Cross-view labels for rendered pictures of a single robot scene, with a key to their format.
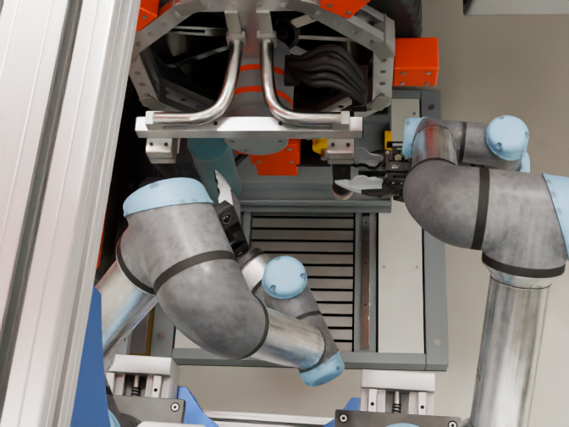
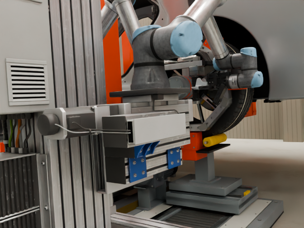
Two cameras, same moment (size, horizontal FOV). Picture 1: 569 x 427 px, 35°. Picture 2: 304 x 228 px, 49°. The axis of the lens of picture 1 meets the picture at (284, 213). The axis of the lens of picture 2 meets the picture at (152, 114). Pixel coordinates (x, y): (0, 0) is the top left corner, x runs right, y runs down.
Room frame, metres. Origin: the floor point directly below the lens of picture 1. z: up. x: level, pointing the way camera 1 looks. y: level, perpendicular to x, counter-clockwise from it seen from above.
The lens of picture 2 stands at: (-1.01, -0.58, 0.77)
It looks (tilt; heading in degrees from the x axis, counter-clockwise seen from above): 2 degrees down; 22
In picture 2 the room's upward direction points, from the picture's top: 3 degrees counter-clockwise
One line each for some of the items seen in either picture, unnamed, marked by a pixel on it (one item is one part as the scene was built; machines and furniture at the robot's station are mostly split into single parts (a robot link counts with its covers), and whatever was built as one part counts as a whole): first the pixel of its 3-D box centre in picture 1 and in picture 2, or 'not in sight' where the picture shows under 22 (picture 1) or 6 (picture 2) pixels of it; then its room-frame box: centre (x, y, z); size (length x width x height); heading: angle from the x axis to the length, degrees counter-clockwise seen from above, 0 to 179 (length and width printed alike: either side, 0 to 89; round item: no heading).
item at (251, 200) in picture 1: (303, 149); (211, 194); (1.16, -0.09, 0.13); 0.50 x 0.36 x 0.10; 77
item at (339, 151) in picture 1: (340, 137); (197, 71); (0.77, -0.13, 0.93); 0.09 x 0.05 x 0.05; 167
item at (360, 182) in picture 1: (359, 180); (198, 83); (0.71, -0.15, 0.85); 0.09 x 0.03 x 0.06; 86
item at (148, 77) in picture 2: not in sight; (149, 76); (0.16, -0.10, 0.87); 0.15 x 0.15 x 0.10
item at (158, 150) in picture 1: (162, 136); not in sight; (0.84, 0.20, 0.93); 0.09 x 0.05 x 0.05; 167
